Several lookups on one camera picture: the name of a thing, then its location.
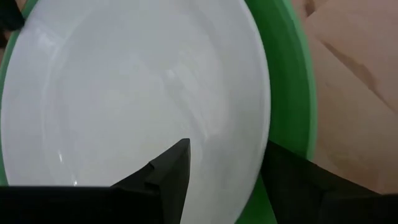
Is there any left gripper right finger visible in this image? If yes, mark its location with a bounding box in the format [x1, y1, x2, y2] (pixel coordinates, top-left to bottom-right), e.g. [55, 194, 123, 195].
[261, 140, 398, 224]

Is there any light green plate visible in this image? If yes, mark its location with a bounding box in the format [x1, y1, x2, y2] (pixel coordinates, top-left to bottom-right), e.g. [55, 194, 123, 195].
[0, 0, 318, 224]

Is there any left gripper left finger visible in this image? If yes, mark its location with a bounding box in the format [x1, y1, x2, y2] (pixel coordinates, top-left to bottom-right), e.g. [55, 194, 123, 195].
[110, 138, 192, 224]

